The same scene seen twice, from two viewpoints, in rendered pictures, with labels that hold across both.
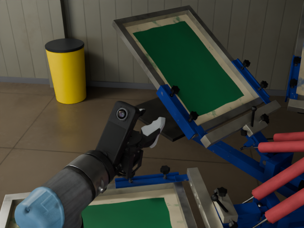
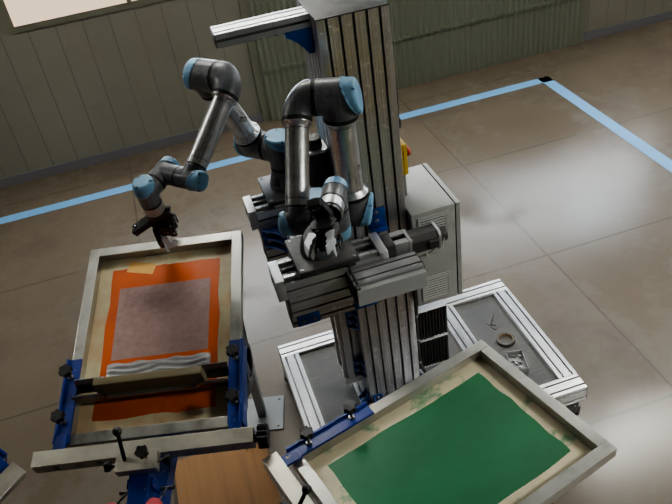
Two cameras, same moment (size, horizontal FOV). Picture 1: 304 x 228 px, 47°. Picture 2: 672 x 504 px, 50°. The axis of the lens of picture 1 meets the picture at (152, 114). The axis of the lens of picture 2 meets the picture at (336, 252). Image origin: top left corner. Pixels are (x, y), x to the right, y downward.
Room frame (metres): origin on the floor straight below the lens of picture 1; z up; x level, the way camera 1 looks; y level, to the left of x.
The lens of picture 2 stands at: (2.12, -0.42, 2.79)
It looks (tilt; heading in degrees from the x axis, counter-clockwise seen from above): 37 degrees down; 162
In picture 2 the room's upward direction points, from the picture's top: 9 degrees counter-clockwise
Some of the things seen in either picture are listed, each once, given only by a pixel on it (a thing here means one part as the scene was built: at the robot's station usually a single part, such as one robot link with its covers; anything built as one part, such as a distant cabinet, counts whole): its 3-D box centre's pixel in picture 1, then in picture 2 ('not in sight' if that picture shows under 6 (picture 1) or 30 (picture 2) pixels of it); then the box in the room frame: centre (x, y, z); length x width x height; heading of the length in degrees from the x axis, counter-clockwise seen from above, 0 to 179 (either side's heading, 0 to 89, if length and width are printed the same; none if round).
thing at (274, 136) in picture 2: not in sight; (280, 148); (-0.38, 0.23, 1.42); 0.13 x 0.12 x 0.14; 35
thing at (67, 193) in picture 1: (55, 206); (334, 195); (0.41, 0.15, 1.65); 0.11 x 0.08 x 0.09; 149
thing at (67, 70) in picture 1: (68, 71); not in sight; (4.02, 1.05, 0.36); 0.47 x 0.45 x 0.72; 83
